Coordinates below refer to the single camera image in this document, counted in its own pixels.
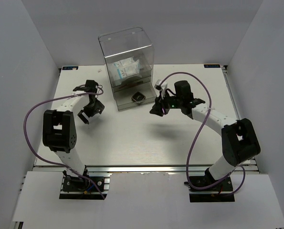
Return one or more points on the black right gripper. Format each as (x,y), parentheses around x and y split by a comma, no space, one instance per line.
(157,109)

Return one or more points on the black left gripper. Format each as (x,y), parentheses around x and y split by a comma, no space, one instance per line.
(98,107)

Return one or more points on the black square compact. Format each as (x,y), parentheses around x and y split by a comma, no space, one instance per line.
(138,98)

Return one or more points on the cotton pad packet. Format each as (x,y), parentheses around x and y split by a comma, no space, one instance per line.
(121,73)
(128,62)

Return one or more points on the clear acrylic drawer organizer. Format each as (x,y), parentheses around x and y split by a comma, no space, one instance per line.
(130,42)

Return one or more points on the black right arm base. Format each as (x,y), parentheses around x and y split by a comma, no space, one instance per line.
(222,192)

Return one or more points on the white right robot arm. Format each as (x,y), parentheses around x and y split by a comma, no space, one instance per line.
(238,137)

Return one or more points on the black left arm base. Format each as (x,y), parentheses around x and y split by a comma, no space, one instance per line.
(73,188)

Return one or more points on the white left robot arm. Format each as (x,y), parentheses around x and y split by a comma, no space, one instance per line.
(59,131)

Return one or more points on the blue label left corner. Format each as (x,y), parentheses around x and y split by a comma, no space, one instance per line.
(69,68)

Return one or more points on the blue label corner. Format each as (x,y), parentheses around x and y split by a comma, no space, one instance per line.
(211,66)
(69,68)

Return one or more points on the blue label right corner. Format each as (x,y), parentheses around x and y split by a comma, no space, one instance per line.
(211,66)

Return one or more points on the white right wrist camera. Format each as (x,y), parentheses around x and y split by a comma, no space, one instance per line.
(162,87)

